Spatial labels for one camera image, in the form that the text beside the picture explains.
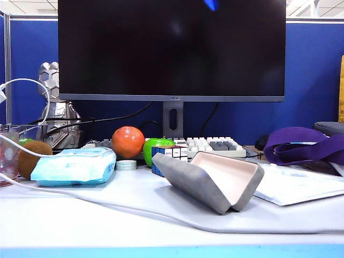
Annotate grey felt glasses case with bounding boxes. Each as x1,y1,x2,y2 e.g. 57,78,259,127
151,150,266,216

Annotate Rubik's cube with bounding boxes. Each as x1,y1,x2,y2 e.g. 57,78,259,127
150,145,189,178

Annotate large green apple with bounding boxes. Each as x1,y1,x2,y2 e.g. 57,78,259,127
142,138,176,168

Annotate orange fruit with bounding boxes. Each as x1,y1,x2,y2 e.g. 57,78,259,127
111,125,146,159

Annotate white grey mechanical keyboard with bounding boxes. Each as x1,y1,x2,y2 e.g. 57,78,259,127
81,136,247,160

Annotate white tape roll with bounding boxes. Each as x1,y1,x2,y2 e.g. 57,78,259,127
116,159,138,171

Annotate black computer mouse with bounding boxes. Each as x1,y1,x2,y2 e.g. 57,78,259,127
254,134,271,151

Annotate black computer monitor with stand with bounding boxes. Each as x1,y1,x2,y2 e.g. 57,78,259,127
58,0,287,140

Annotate light blue wet wipes pack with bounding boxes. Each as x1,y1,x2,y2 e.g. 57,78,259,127
30,147,117,187

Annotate silver angular figurine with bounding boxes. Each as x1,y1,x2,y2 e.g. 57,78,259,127
36,61,82,150

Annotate white paper documents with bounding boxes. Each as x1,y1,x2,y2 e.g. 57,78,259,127
252,161,344,207

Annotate brown kiwi fruit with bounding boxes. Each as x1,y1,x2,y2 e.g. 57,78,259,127
18,140,54,180

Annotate grey fabric laptop sleeve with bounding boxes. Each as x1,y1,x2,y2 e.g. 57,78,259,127
313,121,344,138

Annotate clear glass cup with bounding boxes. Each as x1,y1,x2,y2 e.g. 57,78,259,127
0,124,41,188

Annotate yellow paper bag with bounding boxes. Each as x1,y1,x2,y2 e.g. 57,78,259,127
337,55,344,123

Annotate black cable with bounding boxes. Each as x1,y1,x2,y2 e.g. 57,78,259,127
139,120,163,135
26,101,156,137
200,102,220,135

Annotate purple strap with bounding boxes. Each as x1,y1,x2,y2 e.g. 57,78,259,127
262,126,344,177

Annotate white cable with plug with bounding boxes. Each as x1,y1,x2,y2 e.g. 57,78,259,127
0,78,51,127

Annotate long white cable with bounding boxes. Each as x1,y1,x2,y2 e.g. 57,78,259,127
0,134,344,235

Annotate grey partition post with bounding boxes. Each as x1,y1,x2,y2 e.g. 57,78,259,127
4,15,13,126

